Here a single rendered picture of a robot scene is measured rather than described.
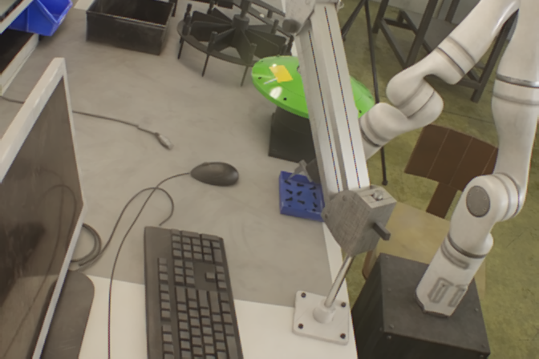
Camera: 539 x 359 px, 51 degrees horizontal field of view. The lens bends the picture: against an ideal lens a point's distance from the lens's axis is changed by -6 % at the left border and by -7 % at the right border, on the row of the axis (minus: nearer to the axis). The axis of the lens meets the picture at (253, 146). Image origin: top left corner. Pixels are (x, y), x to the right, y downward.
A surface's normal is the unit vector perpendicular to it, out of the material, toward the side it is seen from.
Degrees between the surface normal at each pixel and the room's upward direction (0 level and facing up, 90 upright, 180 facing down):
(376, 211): 90
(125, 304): 0
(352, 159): 47
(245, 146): 0
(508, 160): 109
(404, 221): 0
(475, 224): 92
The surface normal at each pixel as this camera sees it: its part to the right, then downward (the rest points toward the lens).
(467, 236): -0.81, 0.15
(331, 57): 0.53, -0.14
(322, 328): 0.23, -0.82
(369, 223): 0.50, 0.57
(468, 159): -0.41, 0.41
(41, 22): -0.01, 0.58
